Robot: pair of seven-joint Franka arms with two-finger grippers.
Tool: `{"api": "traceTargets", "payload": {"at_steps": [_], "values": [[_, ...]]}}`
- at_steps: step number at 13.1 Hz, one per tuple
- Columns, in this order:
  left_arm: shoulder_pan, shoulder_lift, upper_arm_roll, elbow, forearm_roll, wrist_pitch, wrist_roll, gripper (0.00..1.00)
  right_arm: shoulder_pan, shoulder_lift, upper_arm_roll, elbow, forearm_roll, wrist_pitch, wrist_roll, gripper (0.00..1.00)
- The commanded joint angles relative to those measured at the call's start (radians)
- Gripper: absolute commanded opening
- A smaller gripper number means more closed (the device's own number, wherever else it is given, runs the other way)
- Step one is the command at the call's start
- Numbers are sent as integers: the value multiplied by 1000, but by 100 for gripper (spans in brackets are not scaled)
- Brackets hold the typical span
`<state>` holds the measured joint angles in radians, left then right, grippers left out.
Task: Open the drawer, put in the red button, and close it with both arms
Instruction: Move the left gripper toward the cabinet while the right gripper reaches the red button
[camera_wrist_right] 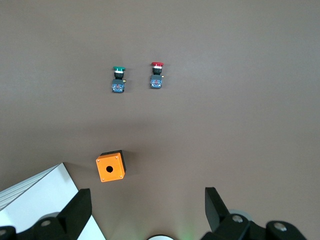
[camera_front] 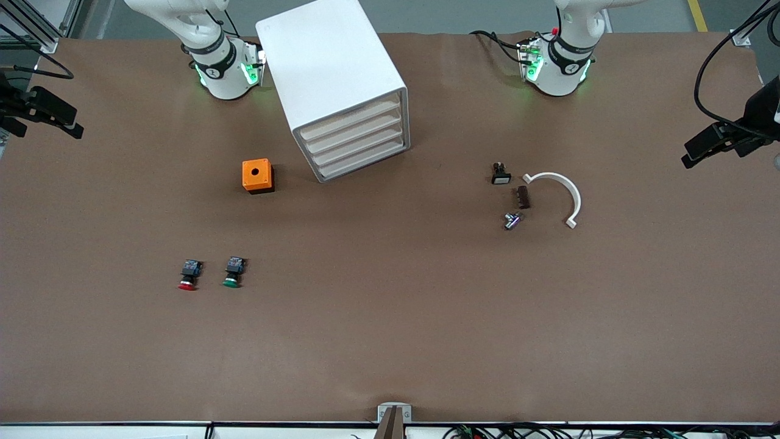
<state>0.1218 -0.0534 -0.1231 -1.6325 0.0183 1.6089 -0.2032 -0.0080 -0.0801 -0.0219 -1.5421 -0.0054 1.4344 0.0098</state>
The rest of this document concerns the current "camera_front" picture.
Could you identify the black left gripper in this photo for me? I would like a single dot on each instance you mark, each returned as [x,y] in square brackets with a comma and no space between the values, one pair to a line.
[763,114]

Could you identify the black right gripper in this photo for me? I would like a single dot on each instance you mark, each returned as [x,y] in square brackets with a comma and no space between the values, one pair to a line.
[12,102]

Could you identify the red push button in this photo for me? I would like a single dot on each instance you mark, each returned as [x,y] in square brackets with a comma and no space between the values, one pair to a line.
[191,269]

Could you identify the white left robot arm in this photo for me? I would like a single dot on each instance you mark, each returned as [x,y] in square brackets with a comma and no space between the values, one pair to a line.
[557,76]

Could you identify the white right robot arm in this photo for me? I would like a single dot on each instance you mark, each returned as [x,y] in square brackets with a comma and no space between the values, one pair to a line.
[222,79]

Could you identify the green push button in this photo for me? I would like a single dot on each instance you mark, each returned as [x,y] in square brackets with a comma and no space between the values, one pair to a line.
[234,266]

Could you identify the brown terminal block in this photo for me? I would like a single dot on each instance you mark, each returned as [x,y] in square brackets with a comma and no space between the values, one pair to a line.
[523,197]

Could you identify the silver purple small part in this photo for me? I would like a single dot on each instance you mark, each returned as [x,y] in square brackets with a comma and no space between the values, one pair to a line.
[512,221]

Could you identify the aluminium frame profile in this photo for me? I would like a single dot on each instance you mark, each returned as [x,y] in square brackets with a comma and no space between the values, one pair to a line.
[741,38]
[46,41]

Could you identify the white curved bracket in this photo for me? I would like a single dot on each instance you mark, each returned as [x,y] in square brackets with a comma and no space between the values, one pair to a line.
[573,194]

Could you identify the orange button enclosure box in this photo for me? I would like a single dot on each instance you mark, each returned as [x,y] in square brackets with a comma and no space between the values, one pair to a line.
[256,174]

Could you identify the black white-faced switch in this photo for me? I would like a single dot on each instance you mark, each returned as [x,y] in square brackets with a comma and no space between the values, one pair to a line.
[501,177]

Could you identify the white table edge rail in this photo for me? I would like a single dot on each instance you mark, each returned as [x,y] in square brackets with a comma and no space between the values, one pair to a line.
[122,431]

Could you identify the grey metal table bracket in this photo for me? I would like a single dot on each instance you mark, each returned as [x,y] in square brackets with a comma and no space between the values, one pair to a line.
[384,411]

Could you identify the brown post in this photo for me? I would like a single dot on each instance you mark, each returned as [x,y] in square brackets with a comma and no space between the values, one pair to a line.
[393,428]

